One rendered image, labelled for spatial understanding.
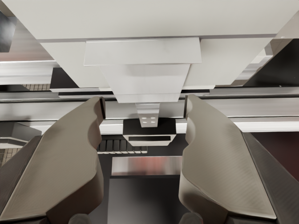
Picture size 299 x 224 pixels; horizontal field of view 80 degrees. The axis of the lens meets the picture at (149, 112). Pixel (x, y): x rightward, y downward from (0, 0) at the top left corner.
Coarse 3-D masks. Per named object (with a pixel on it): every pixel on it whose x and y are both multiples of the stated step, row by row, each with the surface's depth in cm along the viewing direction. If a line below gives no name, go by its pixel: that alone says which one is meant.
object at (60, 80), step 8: (56, 72) 22; (64, 72) 22; (56, 80) 22; (64, 80) 22; (72, 80) 22; (56, 88) 22; (64, 88) 22; (72, 88) 22; (80, 88) 22; (88, 88) 22; (96, 88) 22; (64, 96) 24; (72, 96) 24; (80, 96) 24; (88, 96) 24; (104, 96) 24; (112, 96) 24
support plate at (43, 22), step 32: (32, 0) 10; (64, 0) 10; (96, 0) 10; (128, 0) 10; (160, 0) 10; (192, 0) 11; (224, 0) 11; (256, 0) 11; (288, 0) 11; (32, 32) 13; (64, 32) 13; (96, 32) 13; (128, 32) 13; (160, 32) 13; (192, 32) 13; (224, 32) 13; (256, 32) 13; (64, 64) 17; (192, 64) 17; (224, 64) 17
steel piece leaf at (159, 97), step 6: (120, 96) 24; (126, 96) 24; (132, 96) 24; (138, 96) 24; (144, 96) 24; (150, 96) 24; (156, 96) 24; (162, 96) 24; (168, 96) 24; (174, 96) 24; (120, 102) 26; (126, 102) 26; (132, 102) 26; (138, 102) 26
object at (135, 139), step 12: (144, 108) 28; (156, 108) 28; (132, 120) 41; (144, 120) 34; (156, 120) 35; (168, 120) 40; (132, 132) 40; (144, 132) 40; (156, 132) 40; (168, 132) 40; (132, 144) 45; (144, 144) 45; (156, 144) 45
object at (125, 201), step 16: (112, 160) 20; (128, 160) 20; (144, 160) 20; (160, 160) 20; (176, 160) 20; (112, 176) 19; (128, 176) 19; (144, 176) 19; (160, 176) 19; (176, 176) 19; (112, 192) 19; (128, 192) 19; (144, 192) 19; (160, 192) 19; (176, 192) 18; (112, 208) 18; (128, 208) 18; (144, 208) 18; (160, 208) 18; (176, 208) 18
